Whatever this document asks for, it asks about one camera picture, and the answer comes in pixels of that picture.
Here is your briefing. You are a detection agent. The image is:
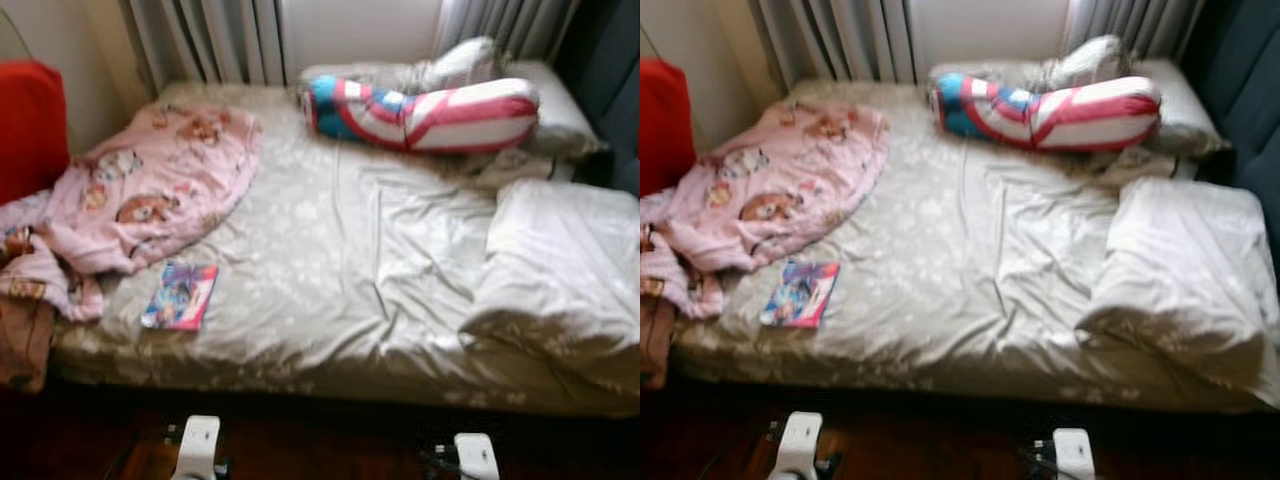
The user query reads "flat grey floral pillow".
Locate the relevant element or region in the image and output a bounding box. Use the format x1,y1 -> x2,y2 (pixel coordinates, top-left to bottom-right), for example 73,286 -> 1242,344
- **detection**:
1095,148 -> 1201,186
470,150 -> 579,189

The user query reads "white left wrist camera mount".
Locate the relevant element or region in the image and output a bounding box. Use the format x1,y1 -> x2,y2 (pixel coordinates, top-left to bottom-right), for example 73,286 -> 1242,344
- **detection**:
780,411 -> 824,480
178,415 -> 221,480

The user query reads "crumpled grey floral cloth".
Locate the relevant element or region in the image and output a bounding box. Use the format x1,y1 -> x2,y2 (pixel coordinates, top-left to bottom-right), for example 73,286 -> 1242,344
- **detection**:
415,37 -> 501,91
1040,35 -> 1126,91

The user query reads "dark grey upholstered headboard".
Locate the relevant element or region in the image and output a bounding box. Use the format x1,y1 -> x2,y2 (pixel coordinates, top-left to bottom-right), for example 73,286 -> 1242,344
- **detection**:
555,0 -> 640,196
1180,0 -> 1280,261

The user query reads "red white blue striped bolster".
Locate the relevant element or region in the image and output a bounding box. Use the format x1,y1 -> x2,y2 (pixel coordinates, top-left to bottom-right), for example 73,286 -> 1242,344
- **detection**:
303,75 -> 541,154
928,72 -> 1163,152

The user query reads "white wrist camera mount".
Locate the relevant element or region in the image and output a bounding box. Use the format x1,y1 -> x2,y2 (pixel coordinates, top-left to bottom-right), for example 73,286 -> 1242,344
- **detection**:
780,411 -> 824,480
178,415 -> 221,480
455,432 -> 499,480
1052,428 -> 1095,480

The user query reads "large grey floral pillow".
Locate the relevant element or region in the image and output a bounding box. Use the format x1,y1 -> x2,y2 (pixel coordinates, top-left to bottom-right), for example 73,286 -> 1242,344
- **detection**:
1075,178 -> 1280,393
460,180 -> 640,391

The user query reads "red folded cushion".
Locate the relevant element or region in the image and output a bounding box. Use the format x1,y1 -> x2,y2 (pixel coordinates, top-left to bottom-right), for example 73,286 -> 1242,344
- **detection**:
640,57 -> 691,199
0,60 -> 71,206

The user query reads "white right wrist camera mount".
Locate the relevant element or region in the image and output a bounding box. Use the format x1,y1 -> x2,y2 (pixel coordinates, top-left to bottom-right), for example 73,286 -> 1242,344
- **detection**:
1052,428 -> 1095,480
455,432 -> 499,480

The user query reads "pink cartoon print blanket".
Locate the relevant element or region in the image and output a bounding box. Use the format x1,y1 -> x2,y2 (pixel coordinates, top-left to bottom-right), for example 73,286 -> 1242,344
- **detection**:
640,100 -> 891,391
0,103 -> 263,391

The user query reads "colourful comic book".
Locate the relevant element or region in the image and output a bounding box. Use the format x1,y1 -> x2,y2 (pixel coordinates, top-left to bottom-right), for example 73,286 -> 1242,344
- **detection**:
760,259 -> 841,330
140,262 -> 219,332

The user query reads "bed with grey floral sheet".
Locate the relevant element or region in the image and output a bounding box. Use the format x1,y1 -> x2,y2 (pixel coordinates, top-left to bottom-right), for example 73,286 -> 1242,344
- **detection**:
668,58 -> 1280,413
50,60 -> 640,416

